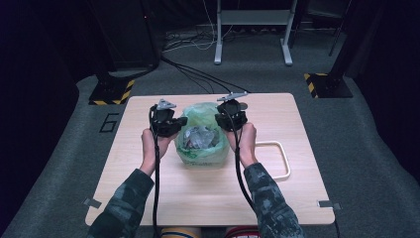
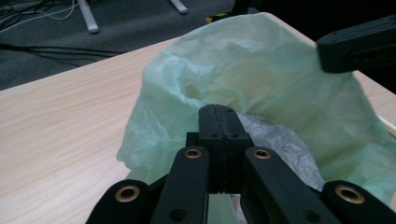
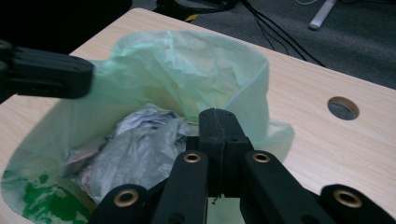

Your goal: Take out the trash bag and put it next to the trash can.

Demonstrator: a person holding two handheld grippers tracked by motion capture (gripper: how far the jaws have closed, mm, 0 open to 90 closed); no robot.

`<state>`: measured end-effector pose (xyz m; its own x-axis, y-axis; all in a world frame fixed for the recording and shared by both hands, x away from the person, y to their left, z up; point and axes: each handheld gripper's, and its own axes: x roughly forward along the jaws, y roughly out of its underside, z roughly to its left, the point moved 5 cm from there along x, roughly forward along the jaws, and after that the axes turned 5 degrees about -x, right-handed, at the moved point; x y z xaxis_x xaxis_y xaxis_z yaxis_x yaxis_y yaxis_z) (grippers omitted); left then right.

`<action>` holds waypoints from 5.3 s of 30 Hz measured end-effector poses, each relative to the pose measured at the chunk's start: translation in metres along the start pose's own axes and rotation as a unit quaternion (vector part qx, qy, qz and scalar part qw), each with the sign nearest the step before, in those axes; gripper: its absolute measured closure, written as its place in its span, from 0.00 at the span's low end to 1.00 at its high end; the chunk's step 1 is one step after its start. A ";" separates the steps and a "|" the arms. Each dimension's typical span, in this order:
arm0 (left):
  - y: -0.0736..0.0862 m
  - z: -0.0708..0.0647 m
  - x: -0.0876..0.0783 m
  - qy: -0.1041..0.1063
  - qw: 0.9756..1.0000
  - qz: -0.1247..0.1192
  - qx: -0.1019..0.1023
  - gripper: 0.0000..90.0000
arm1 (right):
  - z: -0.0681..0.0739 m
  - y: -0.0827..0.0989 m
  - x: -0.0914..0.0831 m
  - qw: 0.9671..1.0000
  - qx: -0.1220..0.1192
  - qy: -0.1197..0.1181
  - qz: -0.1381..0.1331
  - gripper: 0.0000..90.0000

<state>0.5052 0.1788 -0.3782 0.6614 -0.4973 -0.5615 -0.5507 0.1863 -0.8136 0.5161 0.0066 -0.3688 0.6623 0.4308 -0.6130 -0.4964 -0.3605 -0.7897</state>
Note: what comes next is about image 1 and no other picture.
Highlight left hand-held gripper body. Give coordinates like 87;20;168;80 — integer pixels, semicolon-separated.
150;98;177;137

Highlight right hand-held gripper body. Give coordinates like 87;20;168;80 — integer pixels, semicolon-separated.
216;91;249;132

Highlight green plastic bag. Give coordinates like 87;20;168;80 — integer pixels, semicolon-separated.
174;102;231;171

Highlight white rectangular bin ring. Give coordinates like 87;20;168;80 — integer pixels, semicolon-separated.
255;141;292;181

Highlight person's left hand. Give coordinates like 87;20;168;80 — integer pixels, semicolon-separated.
140;128;177;177

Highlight person's right hand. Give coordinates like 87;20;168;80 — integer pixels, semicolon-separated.
226;122;258;169

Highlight crumpled grey paper waste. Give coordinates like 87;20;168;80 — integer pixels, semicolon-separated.
182;125;221;150

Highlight black stand with striped base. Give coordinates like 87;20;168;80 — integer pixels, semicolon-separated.
86;0;136;106
303;0;387;99

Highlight large black case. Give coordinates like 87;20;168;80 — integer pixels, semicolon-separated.
90;0;162;72

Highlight grey tape piece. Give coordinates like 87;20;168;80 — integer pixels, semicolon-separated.
317;199;342;211
82;197;103;209

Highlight black floor cables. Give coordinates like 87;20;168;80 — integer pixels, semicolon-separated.
160;56;252;94

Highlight right hand-held gripper cable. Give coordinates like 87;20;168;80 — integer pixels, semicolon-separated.
227;108;257;212

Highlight white floor cables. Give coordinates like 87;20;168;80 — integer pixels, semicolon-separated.
162;0;234;54

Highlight white metal desk frame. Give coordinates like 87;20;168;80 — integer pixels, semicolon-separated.
213;0;298;66

